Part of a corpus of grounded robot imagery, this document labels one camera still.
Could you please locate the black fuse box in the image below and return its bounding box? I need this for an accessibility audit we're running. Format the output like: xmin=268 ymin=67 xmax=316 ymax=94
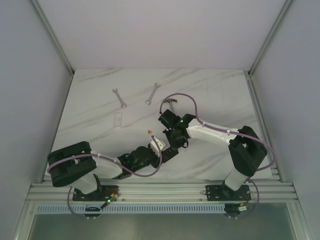
xmin=161 ymin=147 xmax=179 ymax=164

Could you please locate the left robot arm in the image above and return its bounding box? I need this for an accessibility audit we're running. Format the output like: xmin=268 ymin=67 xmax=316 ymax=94
xmin=47 ymin=139 xmax=177 ymax=201

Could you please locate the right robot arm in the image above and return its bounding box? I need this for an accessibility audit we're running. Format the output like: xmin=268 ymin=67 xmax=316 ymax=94
xmin=158 ymin=109 xmax=268 ymax=201

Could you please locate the clear fuse box lid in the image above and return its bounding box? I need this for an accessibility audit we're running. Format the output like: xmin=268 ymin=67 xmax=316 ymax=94
xmin=113 ymin=112 xmax=123 ymax=129

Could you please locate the right silver wrench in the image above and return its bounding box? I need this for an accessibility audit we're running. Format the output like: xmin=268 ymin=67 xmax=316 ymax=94
xmin=145 ymin=82 xmax=161 ymax=105

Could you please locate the silver wrench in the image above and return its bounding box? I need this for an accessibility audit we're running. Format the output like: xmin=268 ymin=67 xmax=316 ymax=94
xmin=145 ymin=82 xmax=161 ymax=105
xmin=112 ymin=88 xmax=127 ymax=108

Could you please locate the left silver wrench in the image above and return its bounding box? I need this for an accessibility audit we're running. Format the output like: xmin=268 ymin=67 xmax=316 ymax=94
xmin=112 ymin=88 xmax=127 ymax=108

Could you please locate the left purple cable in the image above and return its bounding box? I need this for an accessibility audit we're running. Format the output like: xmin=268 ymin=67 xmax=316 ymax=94
xmin=47 ymin=134 xmax=164 ymax=221

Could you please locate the purple cable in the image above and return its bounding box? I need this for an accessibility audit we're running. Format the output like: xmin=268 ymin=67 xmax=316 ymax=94
xmin=47 ymin=134 xmax=164 ymax=221
xmin=158 ymin=92 xmax=277 ymax=221

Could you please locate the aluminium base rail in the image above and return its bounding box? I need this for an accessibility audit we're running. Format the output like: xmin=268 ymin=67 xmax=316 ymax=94
xmin=26 ymin=178 xmax=298 ymax=204

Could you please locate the black handled claw hammer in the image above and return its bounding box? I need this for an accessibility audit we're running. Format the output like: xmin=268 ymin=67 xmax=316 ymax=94
xmin=164 ymin=98 xmax=178 ymax=114

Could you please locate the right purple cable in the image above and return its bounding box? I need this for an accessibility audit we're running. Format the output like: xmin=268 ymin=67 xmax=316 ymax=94
xmin=158 ymin=92 xmax=277 ymax=221

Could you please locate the grey slotted cable duct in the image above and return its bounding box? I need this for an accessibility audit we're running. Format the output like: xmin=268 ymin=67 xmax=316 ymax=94
xmin=35 ymin=203 xmax=226 ymax=215

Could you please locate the right aluminium frame post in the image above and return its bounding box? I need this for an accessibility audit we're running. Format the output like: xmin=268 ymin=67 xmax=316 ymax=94
xmin=247 ymin=0 xmax=294 ymax=75

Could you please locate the aluminium frame post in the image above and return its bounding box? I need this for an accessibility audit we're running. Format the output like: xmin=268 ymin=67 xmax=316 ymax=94
xmin=247 ymin=0 xmax=294 ymax=75
xmin=31 ymin=0 xmax=75 ymax=75

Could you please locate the left aluminium frame post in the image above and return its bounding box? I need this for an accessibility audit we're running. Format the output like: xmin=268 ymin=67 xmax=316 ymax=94
xmin=31 ymin=0 xmax=75 ymax=75

